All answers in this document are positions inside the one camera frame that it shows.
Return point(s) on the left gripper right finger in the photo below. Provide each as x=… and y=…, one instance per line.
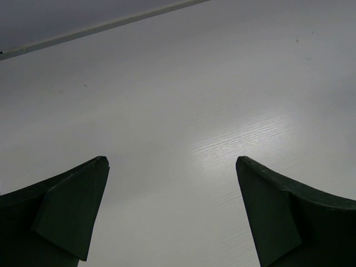
x=293, y=224

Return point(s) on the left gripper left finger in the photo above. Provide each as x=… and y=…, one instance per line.
x=50, y=223

